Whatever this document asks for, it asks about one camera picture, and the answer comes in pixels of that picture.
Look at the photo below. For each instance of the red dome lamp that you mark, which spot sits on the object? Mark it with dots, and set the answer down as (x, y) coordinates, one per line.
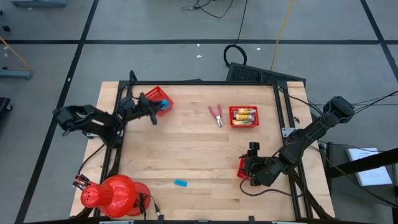
(115, 194)

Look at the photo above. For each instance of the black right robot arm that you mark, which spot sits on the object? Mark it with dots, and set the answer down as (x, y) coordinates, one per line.
(311, 130)

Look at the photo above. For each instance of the red plastic basket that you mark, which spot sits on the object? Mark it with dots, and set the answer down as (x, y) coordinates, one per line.
(230, 116)
(155, 93)
(241, 171)

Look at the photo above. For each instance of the grey floor base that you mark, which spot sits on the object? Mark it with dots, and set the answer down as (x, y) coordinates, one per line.
(15, 74)
(38, 3)

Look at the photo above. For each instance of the black perforated computer case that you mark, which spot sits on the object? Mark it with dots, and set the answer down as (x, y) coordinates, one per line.
(248, 74)

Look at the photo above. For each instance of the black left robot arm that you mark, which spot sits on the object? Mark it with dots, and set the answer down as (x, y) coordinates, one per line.
(93, 121)

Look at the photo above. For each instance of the yellow rod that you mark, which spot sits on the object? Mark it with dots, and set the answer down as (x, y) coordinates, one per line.
(15, 53)

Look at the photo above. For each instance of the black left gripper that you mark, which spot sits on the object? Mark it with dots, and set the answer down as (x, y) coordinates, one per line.
(146, 105)

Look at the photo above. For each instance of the black side stand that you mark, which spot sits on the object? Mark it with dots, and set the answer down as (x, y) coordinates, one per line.
(357, 163)

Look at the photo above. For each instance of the white booklet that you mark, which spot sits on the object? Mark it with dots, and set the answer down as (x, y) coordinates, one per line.
(370, 174)

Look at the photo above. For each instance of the silver metal bracket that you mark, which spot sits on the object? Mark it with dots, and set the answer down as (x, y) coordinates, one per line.
(287, 132)

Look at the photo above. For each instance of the red and black clamp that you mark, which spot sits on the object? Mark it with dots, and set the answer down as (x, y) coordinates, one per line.
(81, 182)

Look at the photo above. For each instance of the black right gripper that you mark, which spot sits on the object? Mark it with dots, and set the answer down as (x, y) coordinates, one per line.
(264, 169)

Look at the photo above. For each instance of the black aluminium table frame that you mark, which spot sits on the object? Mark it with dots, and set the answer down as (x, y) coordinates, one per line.
(202, 83)

